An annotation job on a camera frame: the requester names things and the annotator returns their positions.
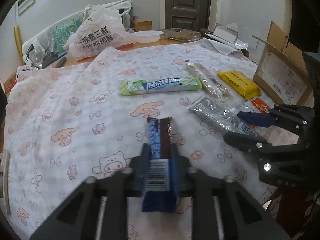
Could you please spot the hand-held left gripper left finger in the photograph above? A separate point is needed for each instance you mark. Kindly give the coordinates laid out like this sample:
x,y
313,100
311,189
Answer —
x,y
143,160

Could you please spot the yellow snack packet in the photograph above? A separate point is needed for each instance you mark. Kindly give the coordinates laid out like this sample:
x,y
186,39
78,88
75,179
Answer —
x,y
237,83

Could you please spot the orange sausage packet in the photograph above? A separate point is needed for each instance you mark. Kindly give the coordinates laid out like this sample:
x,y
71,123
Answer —
x,y
260,105

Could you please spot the wine glass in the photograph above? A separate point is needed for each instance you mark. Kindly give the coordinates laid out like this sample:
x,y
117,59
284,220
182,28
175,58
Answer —
x,y
37,57

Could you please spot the wooden side table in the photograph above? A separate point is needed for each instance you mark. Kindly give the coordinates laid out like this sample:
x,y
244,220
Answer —
x,y
142,26

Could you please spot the teal branch print cushion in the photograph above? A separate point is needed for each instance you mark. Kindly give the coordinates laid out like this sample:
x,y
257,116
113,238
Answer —
x,y
62,30

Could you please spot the silver clear snack packet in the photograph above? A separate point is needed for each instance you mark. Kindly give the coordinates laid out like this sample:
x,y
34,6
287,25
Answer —
x,y
217,116

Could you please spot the metal tissue box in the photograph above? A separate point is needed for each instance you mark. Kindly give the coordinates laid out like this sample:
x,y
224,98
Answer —
x,y
225,32

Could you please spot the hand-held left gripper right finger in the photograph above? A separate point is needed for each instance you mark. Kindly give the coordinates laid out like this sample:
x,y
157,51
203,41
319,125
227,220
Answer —
x,y
175,170

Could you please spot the white plastic bowl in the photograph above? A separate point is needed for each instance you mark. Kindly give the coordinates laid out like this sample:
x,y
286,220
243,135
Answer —
x,y
147,35

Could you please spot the black remote control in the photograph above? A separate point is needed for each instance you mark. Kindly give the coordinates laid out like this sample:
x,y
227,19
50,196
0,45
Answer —
x,y
61,62

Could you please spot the white plastic sheet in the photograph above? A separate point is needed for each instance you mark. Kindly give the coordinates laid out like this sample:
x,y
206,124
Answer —
x,y
225,47

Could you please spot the cardboard box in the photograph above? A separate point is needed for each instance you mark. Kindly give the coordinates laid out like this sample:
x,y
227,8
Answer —
x,y
280,77

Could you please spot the dark red patterned clothing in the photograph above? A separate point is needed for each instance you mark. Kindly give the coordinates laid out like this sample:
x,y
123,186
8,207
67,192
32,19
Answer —
x,y
295,205

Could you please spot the yellow long pole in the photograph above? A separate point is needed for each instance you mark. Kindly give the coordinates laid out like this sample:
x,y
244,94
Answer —
x,y
17,40

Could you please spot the glass ashtray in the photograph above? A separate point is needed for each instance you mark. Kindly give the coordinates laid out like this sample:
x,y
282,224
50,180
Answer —
x,y
180,33

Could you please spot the green white candy packet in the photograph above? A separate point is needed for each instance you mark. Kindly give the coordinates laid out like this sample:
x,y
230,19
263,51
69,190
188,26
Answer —
x,y
160,86

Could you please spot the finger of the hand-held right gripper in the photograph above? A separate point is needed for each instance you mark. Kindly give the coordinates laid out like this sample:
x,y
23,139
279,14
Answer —
x,y
255,118
240,140

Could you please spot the grey sofa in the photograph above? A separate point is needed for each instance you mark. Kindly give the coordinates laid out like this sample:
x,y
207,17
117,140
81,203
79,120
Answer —
x,y
45,33

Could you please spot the white tree print cushion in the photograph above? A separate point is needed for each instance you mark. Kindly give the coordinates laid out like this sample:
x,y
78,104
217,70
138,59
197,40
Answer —
x,y
32,50

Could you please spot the brown blue snack bar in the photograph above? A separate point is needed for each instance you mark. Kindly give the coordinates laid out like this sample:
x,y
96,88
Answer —
x,y
157,140

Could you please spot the white smartphone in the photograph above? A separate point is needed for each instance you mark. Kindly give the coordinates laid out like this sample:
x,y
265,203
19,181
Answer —
x,y
5,180

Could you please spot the white plastic shopping bag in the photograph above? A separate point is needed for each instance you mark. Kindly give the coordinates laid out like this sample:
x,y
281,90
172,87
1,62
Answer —
x,y
97,37

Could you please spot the clear long nut bar packet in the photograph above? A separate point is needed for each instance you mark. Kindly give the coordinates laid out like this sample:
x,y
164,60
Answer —
x,y
207,81

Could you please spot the dark grey door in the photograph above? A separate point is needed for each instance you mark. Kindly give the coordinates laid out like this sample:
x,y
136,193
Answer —
x,y
190,5

